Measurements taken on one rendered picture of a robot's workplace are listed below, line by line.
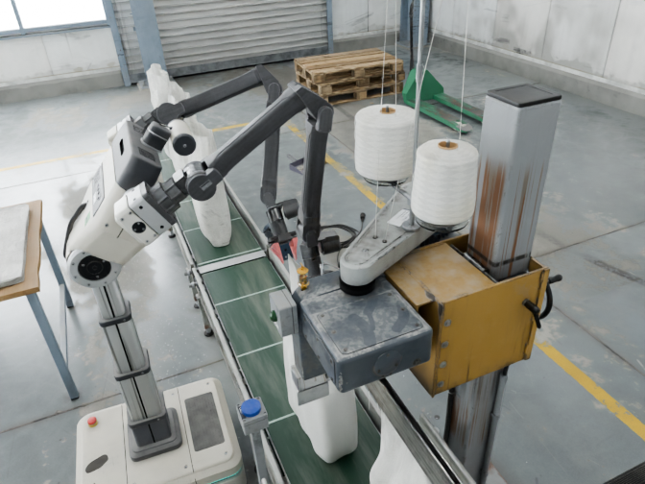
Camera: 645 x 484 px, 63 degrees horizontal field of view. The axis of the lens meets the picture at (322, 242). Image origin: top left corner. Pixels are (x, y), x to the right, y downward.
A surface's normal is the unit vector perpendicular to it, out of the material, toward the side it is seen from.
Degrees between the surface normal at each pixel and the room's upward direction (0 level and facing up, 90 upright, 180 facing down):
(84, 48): 90
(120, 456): 0
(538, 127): 90
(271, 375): 0
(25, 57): 90
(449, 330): 90
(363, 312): 0
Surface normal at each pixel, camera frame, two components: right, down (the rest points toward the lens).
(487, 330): 0.40, 0.48
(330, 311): -0.04, -0.84
